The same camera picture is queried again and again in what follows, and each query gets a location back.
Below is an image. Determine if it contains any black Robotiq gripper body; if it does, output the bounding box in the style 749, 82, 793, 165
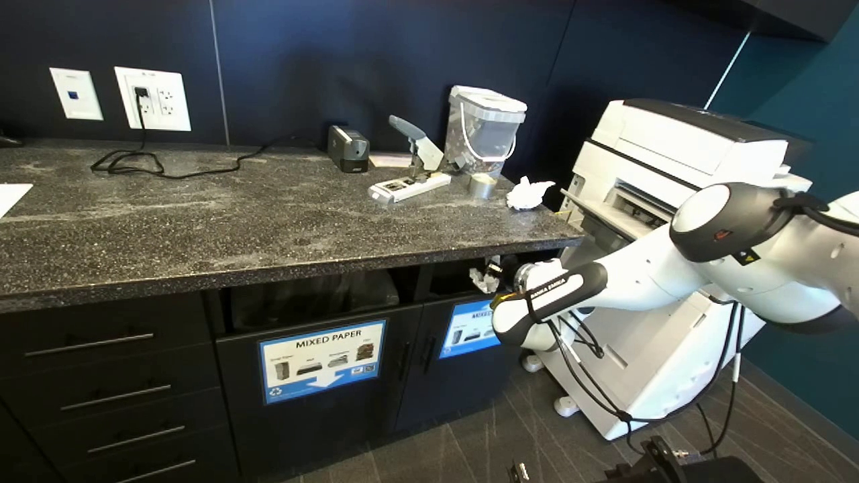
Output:
494, 265, 525, 296

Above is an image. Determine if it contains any white paper ball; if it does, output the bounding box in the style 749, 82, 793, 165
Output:
505, 175, 558, 214
467, 263, 502, 299

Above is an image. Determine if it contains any black bin door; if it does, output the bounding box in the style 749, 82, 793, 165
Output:
215, 303, 419, 481
397, 289, 540, 438

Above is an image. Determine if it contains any blue mixed paper label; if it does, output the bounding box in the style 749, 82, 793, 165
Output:
258, 318, 391, 409
439, 299, 505, 362

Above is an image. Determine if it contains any clear tape roll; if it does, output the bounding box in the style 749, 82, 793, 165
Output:
467, 173, 499, 201

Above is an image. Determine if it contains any large white office printer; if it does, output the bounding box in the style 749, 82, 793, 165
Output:
522, 98, 813, 442

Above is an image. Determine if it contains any black floor device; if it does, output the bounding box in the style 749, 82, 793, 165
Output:
607, 434, 765, 483

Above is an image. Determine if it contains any black cabinet with drawers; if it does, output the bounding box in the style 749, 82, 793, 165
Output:
0, 249, 562, 483

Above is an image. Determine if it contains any flat white paper sheet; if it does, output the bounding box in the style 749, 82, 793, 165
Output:
0, 181, 36, 220

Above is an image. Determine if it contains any black bar door handle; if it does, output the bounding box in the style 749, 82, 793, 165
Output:
393, 338, 416, 383
419, 332, 442, 377

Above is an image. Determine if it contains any black floor cable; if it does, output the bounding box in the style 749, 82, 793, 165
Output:
694, 400, 721, 461

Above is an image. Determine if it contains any white wall outlet plate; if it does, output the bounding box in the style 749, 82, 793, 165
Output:
113, 64, 193, 134

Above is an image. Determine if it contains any silver drawer handle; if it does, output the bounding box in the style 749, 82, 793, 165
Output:
87, 422, 189, 456
59, 382, 174, 414
113, 456, 199, 483
23, 331, 157, 361

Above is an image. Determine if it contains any black power cable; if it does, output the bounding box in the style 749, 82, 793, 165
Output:
90, 87, 271, 182

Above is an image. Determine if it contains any small white wall plate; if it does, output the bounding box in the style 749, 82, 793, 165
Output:
50, 64, 107, 124

